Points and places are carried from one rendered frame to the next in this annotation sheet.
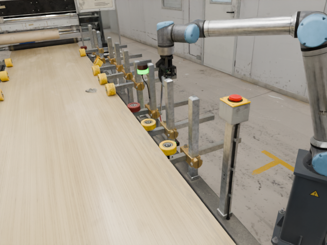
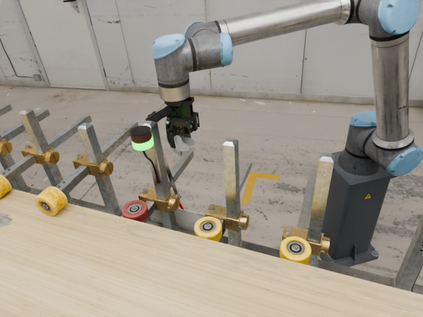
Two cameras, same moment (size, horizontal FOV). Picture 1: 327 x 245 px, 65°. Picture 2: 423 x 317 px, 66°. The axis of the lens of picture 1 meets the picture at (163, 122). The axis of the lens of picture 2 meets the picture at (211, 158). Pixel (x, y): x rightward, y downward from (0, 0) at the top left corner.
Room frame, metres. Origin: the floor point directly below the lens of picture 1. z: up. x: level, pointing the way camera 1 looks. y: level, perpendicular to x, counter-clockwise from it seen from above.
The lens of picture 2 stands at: (0.72, 0.51, 1.61)
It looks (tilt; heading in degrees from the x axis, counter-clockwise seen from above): 35 degrees down; 317
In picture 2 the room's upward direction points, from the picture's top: 5 degrees counter-clockwise
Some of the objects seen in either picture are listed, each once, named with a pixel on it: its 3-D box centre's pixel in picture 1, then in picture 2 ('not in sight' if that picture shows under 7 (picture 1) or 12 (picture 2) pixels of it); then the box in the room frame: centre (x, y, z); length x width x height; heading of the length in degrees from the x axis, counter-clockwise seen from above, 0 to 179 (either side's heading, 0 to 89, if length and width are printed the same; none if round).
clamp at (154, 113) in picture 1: (151, 111); (158, 200); (1.47, 0.07, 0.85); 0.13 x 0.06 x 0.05; 23
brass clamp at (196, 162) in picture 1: (190, 156); (305, 241); (1.01, -0.12, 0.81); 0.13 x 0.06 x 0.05; 23
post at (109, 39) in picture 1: (112, 63); not in sight; (2.38, 0.44, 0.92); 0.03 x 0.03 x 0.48; 23
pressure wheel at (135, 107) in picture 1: (134, 112); (137, 219); (1.45, 0.18, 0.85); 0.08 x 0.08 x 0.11
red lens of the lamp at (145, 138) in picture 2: (142, 66); (140, 134); (1.43, 0.10, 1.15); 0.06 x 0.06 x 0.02
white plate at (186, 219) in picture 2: (159, 126); (179, 217); (1.43, 0.03, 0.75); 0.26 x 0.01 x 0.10; 23
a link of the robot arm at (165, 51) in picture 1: (166, 50); (175, 89); (1.43, -0.04, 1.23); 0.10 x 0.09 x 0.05; 113
